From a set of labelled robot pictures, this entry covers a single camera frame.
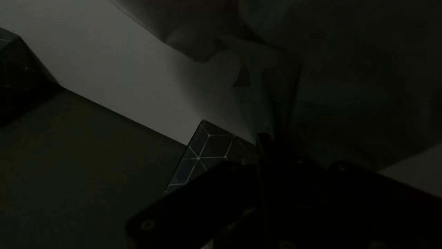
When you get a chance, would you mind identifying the white cloth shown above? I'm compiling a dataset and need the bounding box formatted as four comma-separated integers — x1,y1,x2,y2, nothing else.
164,0,442,173

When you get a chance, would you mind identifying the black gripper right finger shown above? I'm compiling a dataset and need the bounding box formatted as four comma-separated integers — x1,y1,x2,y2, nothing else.
272,137,442,249

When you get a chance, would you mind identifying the dark geometric patterned board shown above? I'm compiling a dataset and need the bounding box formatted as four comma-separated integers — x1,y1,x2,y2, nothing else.
163,118,261,198

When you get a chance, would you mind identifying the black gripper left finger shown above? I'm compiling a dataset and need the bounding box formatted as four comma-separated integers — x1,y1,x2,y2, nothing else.
126,133,276,249

